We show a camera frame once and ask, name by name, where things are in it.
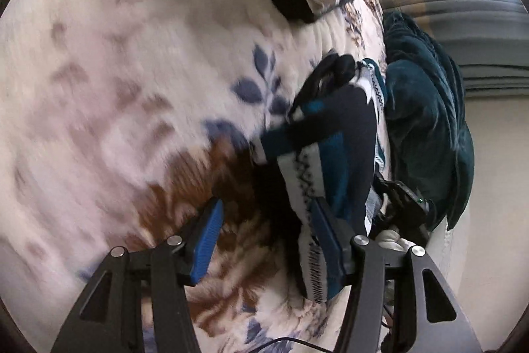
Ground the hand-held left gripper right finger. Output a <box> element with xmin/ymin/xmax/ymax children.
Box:
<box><xmin>310</xmin><ymin>198</ymin><xmax>482</xmax><ymax>353</ymax></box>

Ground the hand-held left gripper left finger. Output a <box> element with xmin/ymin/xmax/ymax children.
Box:
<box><xmin>52</xmin><ymin>198</ymin><xmax>224</xmax><ymax>353</ymax></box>

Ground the striped navy teal sweater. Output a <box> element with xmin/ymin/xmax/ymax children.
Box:
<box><xmin>252</xmin><ymin>54</ymin><xmax>389</xmax><ymax>304</ymax></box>

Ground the person's right hand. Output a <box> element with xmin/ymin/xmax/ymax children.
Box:
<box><xmin>378</xmin><ymin>227</ymin><xmax>416</xmax><ymax>252</ymax></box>

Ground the dark teal fleece blanket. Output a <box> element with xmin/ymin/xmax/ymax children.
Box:
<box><xmin>382</xmin><ymin>12</ymin><xmax>476</xmax><ymax>232</ymax></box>

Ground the floral fleece blanket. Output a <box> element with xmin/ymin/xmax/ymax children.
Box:
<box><xmin>0</xmin><ymin>0</ymin><xmax>451</xmax><ymax>353</ymax></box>

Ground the grey curtain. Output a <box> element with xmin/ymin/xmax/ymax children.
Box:
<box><xmin>382</xmin><ymin>0</ymin><xmax>529</xmax><ymax>89</ymax></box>

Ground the black cable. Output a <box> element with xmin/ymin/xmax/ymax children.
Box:
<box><xmin>264</xmin><ymin>336</ymin><xmax>344</xmax><ymax>353</ymax></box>

